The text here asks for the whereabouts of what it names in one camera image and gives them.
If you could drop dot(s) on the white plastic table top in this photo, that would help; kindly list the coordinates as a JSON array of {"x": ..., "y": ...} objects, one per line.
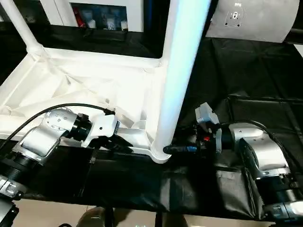
[{"x": 94, "y": 71}]

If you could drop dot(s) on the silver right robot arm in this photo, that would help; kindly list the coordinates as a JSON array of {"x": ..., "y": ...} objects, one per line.
[{"x": 262, "y": 151}]

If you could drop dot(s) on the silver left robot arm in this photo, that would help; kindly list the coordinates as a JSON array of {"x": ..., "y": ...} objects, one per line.
[{"x": 40, "y": 142}]

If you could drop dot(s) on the dark left robot foot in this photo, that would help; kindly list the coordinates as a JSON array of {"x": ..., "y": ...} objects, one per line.
[{"x": 91, "y": 217}]

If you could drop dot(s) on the white plastic bottle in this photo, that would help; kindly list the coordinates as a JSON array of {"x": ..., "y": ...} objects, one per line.
[
  {"x": 109, "y": 23},
  {"x": 91, "y": 24},
  {"x": 124, "y": 26}
]

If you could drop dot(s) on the red bottle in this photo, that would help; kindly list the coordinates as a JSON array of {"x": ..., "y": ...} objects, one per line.
[{"x": 79, "y": 19}]

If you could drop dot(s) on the white glass-door cabinet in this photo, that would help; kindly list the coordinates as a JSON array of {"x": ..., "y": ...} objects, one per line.
[{"x": 135, "y": 14}]

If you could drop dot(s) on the white curved plastic panel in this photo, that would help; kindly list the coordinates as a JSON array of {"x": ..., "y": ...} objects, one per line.
[{"x": 260, "y": 23}]

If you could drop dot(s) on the white flat board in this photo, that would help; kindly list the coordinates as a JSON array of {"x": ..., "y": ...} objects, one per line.
[{"x": 298, "y": 50}]

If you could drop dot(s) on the black horizontal bar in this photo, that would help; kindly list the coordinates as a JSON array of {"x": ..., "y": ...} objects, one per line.
[{"x": 296, "y": 32}]

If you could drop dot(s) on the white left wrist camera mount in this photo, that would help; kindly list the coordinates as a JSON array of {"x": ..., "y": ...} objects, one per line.
[{"x": 101, "y": 125}]

